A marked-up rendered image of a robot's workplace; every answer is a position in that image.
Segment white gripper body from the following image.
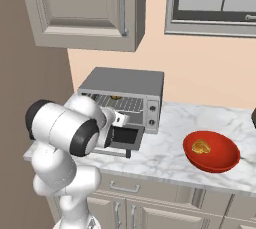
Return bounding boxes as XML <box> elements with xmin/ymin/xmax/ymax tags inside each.
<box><xmin>114</xmin><ymin>111</ymin><xmax>132</xmax><ymax>129</ymax></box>

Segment toaster oven glass door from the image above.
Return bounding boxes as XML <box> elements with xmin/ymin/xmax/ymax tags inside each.
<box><xmin>108</xmin><ymin>124</ymin><xmax>146</xmax><ymax>151</ymax></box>

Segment grey toaster oven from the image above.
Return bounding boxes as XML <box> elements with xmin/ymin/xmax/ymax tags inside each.
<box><xmin>77</xmin><ymin>66</ymin><xmax>165</xmax><ymax>136</ymax></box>

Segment golden bread piece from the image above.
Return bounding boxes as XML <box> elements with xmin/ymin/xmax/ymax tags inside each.
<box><xmin>191</xmin><ymin>138</ymin><xmax>212</xmax><ymax>155</ymax></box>

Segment red bowl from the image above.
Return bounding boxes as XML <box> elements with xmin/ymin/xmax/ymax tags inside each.
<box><xmin>182</xmin><ymin>130</ymin><xmax>241</xmax><ymax>174</ymax></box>

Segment beige drawer front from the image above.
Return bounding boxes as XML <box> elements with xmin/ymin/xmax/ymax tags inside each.
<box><xmin>98</xmin><ymin>172</ymin><xmax>179</xmax><ymax>205</ymax></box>

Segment beige base cupboard door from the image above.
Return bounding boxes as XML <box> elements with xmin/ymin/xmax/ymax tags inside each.
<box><xmin>85</xmin><ymin>195</ymin><xmax>127</xmax><ymax>229</ymax></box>
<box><xmin>126</xmin><ymin>202</ymin><xmax>208</xmax><ymax>229</ymax></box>

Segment dark object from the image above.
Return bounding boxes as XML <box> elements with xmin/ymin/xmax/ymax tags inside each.
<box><xmin>250</xmin><ymin>107</ymin><xmax>256</xmax><ymax>128</ymax></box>

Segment grey framed window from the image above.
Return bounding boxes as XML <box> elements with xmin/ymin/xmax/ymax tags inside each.
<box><xmin>164</xmin><ymin>0</ymin><xmax>256</xmax><ymax>38</ymax></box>

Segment beige base cupboard run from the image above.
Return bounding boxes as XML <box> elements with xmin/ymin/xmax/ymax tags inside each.
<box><xmin>192</xmin><ymin>188</ymin><xmax>256</xmax><ymax>229</ymax></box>

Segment toaster oven wire rack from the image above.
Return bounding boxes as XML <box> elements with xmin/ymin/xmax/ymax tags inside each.
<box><xmin>82</xmin><ymin>92</ymin><xmax>145</xmax><ymax>114</ymax></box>

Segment toaster oven door handle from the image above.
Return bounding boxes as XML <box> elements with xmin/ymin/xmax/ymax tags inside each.
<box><xmin>93</xmin><ymin>146</ymin><xmax>132</xmax><ymax>159</ymax></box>

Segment silver drawer handle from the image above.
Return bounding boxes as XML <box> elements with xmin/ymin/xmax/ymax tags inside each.
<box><xmin>109</xmin><ymin>180</ymin><xmax>141</xmax><ymax>194</ymax></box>

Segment silver base cupboard handle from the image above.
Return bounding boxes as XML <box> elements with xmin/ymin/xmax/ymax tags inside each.
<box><xmin>130</xmin><ymin>204</ymin><xmax>138</xmax><ymax>229</ymax></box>
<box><xmin>114</xmin><ymin>201</ymin><xmax>122</xmax><ymax>229</ymax></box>

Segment beige wall cupboard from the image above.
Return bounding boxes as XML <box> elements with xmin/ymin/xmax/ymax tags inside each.
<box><xmin>18</xmin><ymin>0</ymin><xmax>148</xmax><ymax>53</ymax></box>

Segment silver wall cupboard handle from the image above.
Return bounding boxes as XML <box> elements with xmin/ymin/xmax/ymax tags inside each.
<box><xmin>119</xmin><ymin>0</ymin><xmax>130</xmax><ymax>38</ymax></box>

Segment beige wall cupboard door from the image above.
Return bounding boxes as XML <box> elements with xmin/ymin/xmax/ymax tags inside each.
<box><xmin>18</xmin><ymin>0</ymin><xmax>138</xmax><ymax>39</ymax></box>

